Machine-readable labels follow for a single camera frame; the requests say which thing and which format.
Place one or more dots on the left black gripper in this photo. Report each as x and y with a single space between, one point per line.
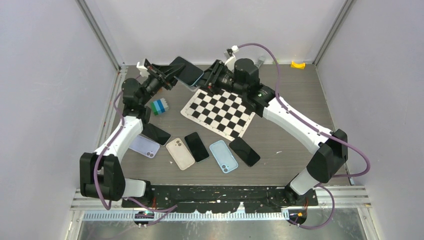
165 75

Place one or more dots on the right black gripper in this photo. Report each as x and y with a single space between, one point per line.
210 77

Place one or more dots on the black phone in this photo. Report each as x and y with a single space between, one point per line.
190 74

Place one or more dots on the light blue phone case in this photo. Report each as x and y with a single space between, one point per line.
223 156

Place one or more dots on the lavender phone case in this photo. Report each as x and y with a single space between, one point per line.
144 146

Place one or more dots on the cream phone case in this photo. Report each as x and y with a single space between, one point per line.
180 154

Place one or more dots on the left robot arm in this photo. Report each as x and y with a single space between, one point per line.
100 171

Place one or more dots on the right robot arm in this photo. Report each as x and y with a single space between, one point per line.
328 147

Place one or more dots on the green blue brick stack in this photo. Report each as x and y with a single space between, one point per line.
159 106

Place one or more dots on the black white checkerboard mat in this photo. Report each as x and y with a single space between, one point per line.
221 113

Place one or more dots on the yellow arch block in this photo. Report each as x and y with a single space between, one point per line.
296 65

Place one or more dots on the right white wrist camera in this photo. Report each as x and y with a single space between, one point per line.
230 57

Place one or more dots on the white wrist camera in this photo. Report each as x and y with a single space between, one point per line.
230 57
143 67

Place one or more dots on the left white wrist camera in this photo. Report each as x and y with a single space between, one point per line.
143 67

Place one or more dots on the grey metal bracket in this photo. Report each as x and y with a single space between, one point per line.
260 61

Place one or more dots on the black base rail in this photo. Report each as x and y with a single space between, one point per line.
220 199

